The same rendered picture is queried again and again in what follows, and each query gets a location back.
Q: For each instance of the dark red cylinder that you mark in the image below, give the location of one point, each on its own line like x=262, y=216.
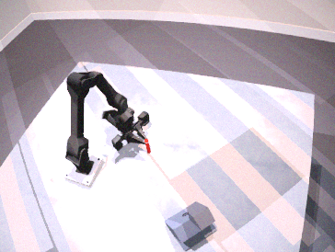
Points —
x=147, y=146

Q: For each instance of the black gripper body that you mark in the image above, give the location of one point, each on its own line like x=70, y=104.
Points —
x=130, y=126

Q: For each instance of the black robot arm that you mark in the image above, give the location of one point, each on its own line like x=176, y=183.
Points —
x=78, y=85

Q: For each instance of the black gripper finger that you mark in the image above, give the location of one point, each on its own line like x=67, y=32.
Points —
x=139, y=130
x=131, y=138

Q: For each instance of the grey flat panel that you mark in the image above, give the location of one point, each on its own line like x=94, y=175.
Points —
x=191, y=225

